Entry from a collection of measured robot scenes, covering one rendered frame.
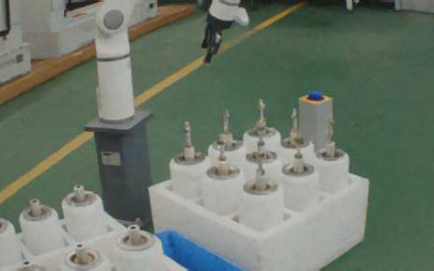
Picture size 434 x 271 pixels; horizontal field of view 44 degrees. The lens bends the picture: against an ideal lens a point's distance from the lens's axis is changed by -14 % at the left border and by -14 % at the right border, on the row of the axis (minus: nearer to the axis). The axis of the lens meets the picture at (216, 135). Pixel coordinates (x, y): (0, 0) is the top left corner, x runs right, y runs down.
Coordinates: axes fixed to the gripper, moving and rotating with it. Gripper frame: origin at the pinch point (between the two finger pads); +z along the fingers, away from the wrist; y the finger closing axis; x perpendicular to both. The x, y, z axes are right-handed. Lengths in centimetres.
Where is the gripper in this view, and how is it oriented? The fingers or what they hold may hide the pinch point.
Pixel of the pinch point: (205, 54)
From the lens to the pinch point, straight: 177.0
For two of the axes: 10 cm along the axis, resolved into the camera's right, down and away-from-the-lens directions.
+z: -3.2, 7.6, 5.6
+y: 0.9, 6.1, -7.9
